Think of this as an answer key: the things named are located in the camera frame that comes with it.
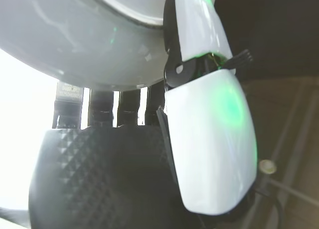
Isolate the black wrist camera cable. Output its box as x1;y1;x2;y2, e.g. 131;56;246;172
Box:
254;179;319;229

